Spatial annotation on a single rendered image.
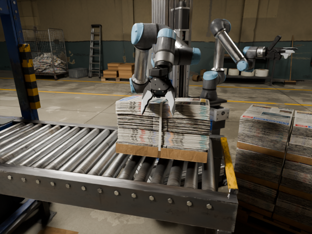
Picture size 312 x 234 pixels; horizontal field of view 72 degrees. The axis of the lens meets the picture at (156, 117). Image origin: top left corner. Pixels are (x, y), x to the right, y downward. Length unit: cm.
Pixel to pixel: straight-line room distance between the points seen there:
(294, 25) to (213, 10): 251
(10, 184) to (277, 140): 142
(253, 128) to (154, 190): 91
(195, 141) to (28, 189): 70
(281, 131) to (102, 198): 110
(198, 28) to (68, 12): 477
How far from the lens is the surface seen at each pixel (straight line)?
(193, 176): 88
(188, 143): 86
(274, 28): 824
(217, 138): 121
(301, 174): 161
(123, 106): 88
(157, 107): 84
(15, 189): 110
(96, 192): 88
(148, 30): 132
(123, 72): 740
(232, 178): 86
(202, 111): 82
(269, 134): 152
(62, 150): 116
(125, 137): 91
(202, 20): 798
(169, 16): 183
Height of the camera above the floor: 129
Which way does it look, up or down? 19 degrees down
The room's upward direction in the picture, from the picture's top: straight up
